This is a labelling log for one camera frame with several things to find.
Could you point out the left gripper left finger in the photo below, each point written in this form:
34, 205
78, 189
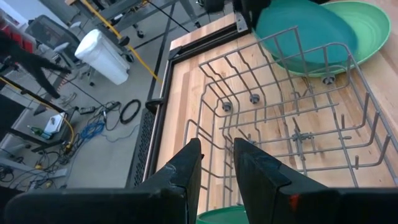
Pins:
93, 208

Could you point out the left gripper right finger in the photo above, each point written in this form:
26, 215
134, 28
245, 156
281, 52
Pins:
264, 196

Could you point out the teal plate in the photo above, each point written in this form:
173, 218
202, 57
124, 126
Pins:
304, 31

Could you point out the light green plate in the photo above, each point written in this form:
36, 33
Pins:
370, 31

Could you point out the white notebook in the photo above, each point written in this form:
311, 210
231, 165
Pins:
56, 124

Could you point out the green bottle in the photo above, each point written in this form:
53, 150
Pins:
38, 131

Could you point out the black power strip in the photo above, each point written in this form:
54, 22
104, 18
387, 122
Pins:
87, 110

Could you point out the white trash bin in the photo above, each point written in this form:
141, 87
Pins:
102, 59

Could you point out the black equipment stand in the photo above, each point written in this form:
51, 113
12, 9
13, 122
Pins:
31, 65

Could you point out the red storage bins rack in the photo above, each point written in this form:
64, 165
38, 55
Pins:
23, 43

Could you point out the grey office chair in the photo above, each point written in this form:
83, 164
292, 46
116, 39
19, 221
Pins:
49, 34

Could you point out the black aluminium table frame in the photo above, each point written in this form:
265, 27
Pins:
202, 40

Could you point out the grey metal bracket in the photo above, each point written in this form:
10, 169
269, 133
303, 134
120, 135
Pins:
242, 23

